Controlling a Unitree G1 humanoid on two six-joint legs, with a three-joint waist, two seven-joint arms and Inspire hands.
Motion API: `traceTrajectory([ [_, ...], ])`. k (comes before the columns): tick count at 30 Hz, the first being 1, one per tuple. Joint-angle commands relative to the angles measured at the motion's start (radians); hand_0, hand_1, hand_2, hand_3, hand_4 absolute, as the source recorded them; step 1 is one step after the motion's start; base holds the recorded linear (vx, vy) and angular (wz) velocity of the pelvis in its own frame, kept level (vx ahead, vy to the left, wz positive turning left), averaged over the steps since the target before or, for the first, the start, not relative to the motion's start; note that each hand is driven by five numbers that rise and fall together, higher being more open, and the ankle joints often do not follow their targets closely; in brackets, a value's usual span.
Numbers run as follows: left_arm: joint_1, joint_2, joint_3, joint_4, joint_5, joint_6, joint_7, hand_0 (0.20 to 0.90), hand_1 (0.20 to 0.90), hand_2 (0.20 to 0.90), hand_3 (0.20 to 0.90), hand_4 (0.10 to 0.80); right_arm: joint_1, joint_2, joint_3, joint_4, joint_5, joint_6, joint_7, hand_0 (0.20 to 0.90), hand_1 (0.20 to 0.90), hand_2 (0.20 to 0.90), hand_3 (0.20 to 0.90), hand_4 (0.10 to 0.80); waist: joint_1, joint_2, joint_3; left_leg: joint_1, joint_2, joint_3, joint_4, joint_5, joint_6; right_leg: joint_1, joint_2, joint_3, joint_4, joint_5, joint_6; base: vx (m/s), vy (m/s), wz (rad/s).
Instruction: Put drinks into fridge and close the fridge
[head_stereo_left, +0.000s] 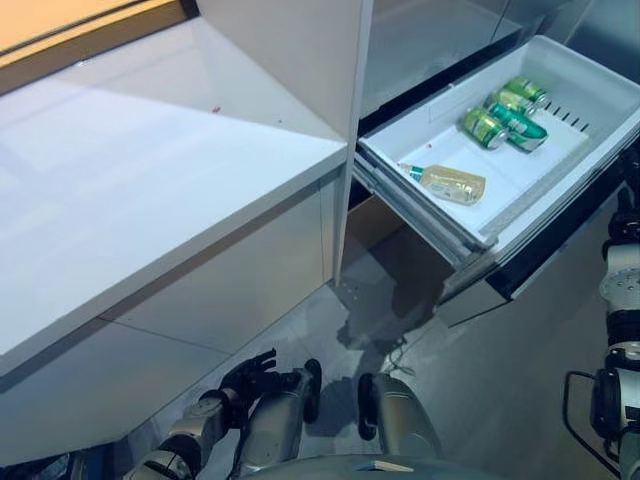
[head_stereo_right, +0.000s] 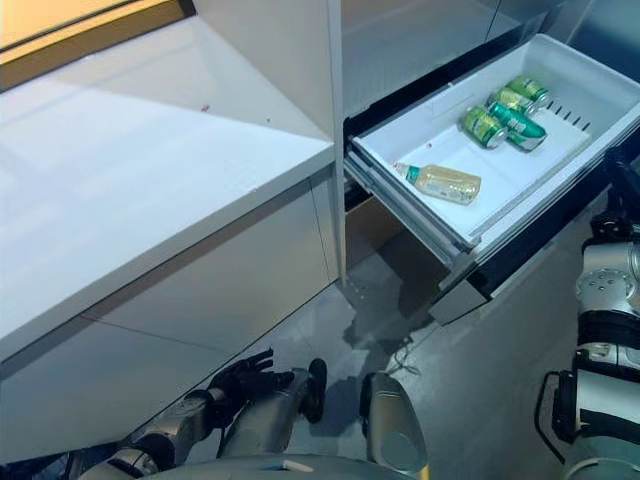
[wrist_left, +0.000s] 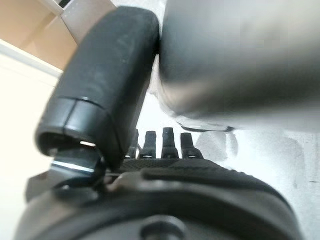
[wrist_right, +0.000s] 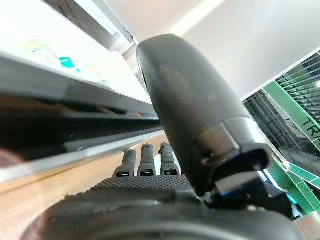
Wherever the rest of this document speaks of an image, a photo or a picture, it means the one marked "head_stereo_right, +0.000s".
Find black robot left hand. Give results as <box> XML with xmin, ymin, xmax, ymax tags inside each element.
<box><xmin>206</xmin><ymin>348</ymin><xmax>297</xmax><ymax>405</ymax></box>

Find yellow tea bottle white cap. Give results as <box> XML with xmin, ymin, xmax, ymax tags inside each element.
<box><xmin>391</xmin><ymin>161</ymin><xmax>483</xmax><ymax>207</ymax></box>

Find white fridge drawer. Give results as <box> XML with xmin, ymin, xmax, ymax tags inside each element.
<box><xmin>343</xmin><ymin>32</ymin><xmax>640</xmax><ymax>327</ymax></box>

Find stainless steel fridge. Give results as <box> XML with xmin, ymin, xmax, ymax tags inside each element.
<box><xmin>339</xmin><ymin>0</ymin><xmax>640</xmax><ymax>327</ymax></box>

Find tall white cabinet panel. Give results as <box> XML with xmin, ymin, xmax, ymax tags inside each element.
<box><xmin>191</xmin><ymin>0</ymin><xmax>347</xmax><ymax>287</ymax></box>

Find green drink can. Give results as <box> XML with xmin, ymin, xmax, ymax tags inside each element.
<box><xmin>504</xmin><ymin>75</ymin><xmax>551</xmax><ymax>110</ymax></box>
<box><xmin>460</xmin><ymin>106</ymin><xmax>510</xmax><ymax>151</ymax></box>
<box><xmin>486</xmin><ymin>88</ymin><xmax>540</xmax><ymax>117</ymax></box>
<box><xmin>486</xmin><ymin>100</ymin><xmax>548</xmax><ymax>152</ymax></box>

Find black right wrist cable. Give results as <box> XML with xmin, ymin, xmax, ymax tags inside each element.
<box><xmin>536</xmin><ymin>368</ymin><xmax>569</xmax><ymax>447</ymax></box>

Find amber window with dark frame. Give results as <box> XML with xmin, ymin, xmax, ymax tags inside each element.
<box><xmin>0</xmin><ymin>0</ymin><xmax>195</xmax><ymax>92</ymax></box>

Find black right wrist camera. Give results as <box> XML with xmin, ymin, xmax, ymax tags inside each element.
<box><xmin>589</xmin><ymin>213</ymin><xmax>639</xmax><ymax>240</ymax></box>

